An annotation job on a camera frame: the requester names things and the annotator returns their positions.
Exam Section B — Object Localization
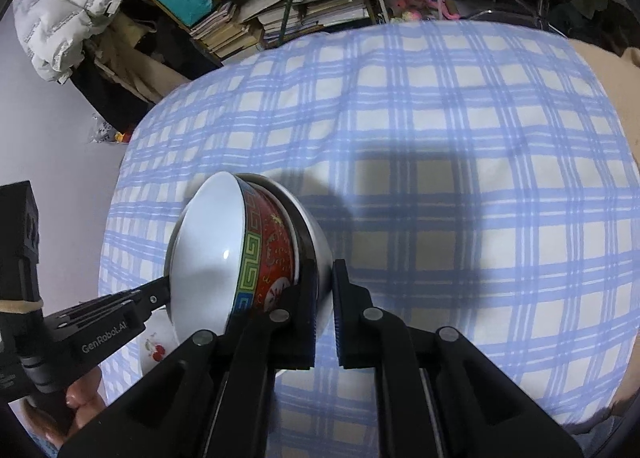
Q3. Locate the white puffer jacket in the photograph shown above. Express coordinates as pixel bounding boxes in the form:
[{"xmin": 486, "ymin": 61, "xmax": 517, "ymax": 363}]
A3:
[{"xmin": 11, "ymin": 0, "xmax": 126, "ymax": 84}]

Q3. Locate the pile of magazines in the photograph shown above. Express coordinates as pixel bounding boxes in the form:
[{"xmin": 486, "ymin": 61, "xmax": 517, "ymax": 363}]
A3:
[{"xmin": 235, "ymin": 0, "xmax": 374, "ymax": 47}]

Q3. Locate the small red patterned bowl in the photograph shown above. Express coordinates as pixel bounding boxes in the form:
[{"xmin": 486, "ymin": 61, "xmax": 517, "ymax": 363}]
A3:
[{"xmin": 164, "ymin": 171, "xmax": 299, "ymax": 334}]

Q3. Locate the person's leg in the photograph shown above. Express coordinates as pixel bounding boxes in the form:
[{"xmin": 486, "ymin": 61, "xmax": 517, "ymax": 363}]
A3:
[{"xmin": 565, "ymin": 403, "xmax": 626, "ymax": 454}]

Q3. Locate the large white bowl red label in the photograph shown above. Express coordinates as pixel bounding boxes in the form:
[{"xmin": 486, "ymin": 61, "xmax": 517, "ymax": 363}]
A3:
[{"xmin": 260, "ymin": 178, "xmax": 334, "ymax": 339}]

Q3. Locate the blue plaid tablecloth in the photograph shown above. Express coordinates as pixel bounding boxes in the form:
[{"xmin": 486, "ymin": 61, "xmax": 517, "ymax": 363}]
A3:
[{"xmin": 97, "ymin": 18, "xmax": 638, "ymax": 458}]

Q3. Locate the person's left hand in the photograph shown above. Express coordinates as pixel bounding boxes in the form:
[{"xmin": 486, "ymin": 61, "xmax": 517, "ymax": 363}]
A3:
[{"xmin": 22, "ymin": 369, "xmax": 108, "ymax": 449}]

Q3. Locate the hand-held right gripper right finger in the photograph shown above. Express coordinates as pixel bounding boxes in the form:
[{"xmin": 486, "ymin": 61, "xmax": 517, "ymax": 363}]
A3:
[{"xmin": 331, "ymin": 258, "xmax": 586, "ymax": 458}]

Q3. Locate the white cherry-print plate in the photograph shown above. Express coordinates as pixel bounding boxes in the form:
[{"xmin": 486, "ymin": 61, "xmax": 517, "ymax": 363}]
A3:
[{"xmin": 140, "ymin": 311, "xmax": 181, "ymax": 375}]

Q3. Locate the tan blanket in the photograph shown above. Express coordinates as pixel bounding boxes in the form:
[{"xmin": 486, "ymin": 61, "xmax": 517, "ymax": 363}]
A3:
[{"xmin": 565, "ymin": 36, "xmax": 640, "ymax": 164}]

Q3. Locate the stack of books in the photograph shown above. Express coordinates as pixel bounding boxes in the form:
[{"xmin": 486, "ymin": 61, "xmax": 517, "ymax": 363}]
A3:
[{"xmin": 190, "ymin": 1, "xmax": 264, "ymax": 62}]

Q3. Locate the black hanging garment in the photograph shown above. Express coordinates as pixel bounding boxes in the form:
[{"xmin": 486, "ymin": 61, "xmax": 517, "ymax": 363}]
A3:
[{"xmin": 70, "ymin": 0, "xmax": 222, "ymax": 135}]

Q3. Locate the pink toy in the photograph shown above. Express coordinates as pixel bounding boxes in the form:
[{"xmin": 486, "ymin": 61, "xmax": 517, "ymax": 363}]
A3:
[{"xmin": 395, "ymin": 0, "xmax": 464, "ymax": 22}]

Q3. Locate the beige coat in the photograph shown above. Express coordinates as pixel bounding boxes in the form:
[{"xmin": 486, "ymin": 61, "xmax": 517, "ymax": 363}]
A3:
[{"xmin": 95, "ymin": 13, "xmax": 192, "ymax": 105}]

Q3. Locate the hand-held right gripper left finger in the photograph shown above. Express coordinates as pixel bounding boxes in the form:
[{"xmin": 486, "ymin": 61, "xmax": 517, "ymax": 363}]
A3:
[{"xmin": 59, "ymin": 258, "xmax": 321, "ymax": 458}]

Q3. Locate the plastic bag with yellow contents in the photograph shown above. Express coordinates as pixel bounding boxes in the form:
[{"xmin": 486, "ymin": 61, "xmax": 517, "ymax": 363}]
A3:
[{"xmin": 90, "ymin": 113, "xmax": 134, "ymax": 145}]

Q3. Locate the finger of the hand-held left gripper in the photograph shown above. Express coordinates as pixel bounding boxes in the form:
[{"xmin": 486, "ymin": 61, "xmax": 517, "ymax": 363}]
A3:
[{"xmin": 131, "ymin": 275, "xmax": 174, "ymax": 320}]

